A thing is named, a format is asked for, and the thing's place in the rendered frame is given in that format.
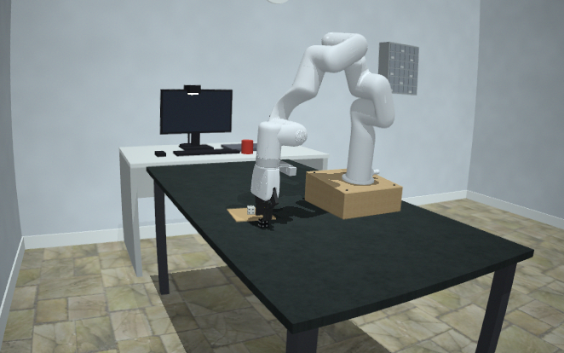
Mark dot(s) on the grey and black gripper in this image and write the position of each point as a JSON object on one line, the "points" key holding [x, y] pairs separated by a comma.
{"points": [[264, 183]]}

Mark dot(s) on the beige square mat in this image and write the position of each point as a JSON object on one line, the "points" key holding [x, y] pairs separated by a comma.
{"points": [[240, 215]]}

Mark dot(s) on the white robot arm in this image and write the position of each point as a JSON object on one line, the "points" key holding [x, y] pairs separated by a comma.
{"points": [[346, 52]]}

